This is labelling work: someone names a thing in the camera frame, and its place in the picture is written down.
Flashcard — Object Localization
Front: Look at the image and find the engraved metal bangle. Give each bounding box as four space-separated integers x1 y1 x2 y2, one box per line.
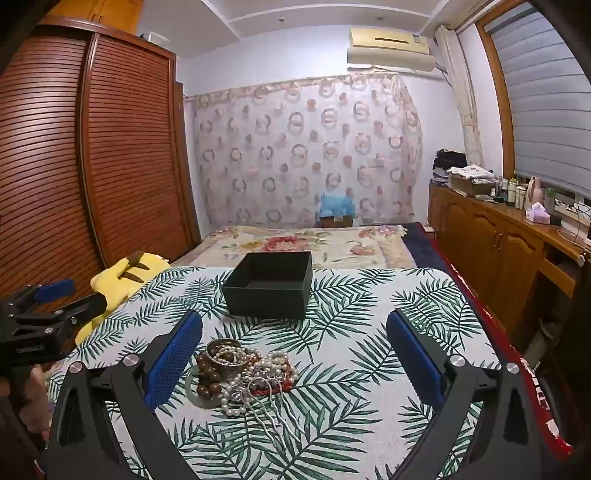
206 339 250 371

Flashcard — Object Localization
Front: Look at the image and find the blue plastic bag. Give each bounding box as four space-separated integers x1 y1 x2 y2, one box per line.
316 189 356 217

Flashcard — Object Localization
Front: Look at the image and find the brown slatted wardrobe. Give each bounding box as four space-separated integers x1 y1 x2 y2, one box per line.
0 16 201 319

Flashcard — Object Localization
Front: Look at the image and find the wooden overhead cupboard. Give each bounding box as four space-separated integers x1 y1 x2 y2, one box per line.
51 0 144 35

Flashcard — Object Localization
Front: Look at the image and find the pink tissue box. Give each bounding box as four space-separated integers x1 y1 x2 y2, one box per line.
525 202 551 225

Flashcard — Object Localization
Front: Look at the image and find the white lace curtain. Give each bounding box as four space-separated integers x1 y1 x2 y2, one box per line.
436 25 483 162

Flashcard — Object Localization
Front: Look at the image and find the person's left hand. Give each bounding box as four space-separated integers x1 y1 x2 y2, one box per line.
16 364 52 437

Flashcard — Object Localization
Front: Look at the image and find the wall air conditioner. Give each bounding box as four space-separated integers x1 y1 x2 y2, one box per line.
346 28 435 72

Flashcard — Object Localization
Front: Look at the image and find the long wooden cabinet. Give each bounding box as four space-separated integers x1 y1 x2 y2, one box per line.
427 182 591 342

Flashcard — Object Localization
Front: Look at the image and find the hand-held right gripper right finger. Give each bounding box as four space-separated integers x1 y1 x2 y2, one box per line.
385 308 575 480

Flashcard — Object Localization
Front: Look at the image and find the red bead bracelet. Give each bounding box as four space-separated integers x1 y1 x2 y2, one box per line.
252 369 299 396

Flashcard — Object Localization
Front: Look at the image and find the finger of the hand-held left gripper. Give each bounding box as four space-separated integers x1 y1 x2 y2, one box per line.
9 293 108 334
7 278 77 308

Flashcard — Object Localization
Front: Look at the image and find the leaf print tablecloth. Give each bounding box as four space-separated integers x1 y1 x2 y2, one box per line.
46 265 527 480

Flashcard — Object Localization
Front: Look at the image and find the row of cosmetic bottles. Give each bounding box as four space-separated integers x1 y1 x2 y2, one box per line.
489 175 529 208

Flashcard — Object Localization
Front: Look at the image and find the circle print curtain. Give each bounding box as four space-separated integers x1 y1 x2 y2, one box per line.
191 74 423 228

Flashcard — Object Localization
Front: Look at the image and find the yellow plush toy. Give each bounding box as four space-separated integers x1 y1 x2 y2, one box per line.
76 251 169 344

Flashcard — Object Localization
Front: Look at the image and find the pale jade bangle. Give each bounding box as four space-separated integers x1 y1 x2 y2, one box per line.
185 367 225 409

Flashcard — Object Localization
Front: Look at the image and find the black bag on sideboard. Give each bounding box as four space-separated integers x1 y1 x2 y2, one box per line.
431 148 467 185

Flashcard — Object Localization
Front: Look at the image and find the black storage box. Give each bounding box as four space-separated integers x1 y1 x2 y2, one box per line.
222 251 314 320

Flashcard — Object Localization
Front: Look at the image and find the cardboard box with printed cloth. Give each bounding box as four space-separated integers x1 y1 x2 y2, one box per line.
450 165 497 197

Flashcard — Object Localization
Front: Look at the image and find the navy blue blanket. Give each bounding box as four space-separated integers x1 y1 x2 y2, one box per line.
402 222 455 278

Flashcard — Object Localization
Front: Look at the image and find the grey window blind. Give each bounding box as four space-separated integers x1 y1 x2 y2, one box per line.
485 0 591 195

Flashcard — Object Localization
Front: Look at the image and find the white pearl necklace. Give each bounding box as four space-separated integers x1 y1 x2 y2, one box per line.
219 369 260 417

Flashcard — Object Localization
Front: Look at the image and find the floral blanket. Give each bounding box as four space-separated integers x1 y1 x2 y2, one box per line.
173 224 409 269

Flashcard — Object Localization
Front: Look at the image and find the dark wooden bead bracelet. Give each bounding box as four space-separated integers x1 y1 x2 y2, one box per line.
195 351 225 401

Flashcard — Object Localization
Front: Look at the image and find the red blanket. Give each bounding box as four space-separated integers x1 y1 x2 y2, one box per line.
434 240 574 462

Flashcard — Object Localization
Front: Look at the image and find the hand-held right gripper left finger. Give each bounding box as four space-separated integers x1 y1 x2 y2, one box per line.
48 310 204 480

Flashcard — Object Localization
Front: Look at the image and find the person's left forearm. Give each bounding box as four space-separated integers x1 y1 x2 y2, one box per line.
0 399 47 480

